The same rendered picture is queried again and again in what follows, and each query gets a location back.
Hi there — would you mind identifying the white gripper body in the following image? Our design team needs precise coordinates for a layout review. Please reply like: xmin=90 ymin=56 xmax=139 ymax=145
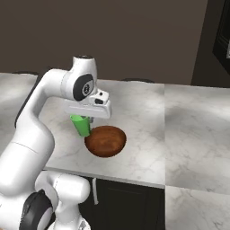
xmin=62 ymin=99 xmax=113 ymax=119

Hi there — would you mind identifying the green cup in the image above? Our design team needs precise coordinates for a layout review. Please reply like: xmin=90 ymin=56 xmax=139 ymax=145
xmin=69 ymin=114 xmax=92 ymax=137

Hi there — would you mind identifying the brown wooden bowl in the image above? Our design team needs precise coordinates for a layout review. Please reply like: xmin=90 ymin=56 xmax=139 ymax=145
xmin=84 ymin=125 xmax=128 ymax=158

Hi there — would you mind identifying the dark cupboard door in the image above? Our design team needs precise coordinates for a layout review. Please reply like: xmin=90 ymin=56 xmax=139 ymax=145
xmin=93 ymin=178 xmax=166 ymax=230

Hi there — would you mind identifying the white cupboard handle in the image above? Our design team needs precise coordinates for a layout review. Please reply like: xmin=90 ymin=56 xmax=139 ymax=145
xmin=92 ymin=177 xmax=100 ymax=206

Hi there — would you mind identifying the dark wall cabinet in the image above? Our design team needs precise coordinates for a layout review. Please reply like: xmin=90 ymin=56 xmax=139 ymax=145
xmin=212 ymin=0 xmax=230 ymax=75

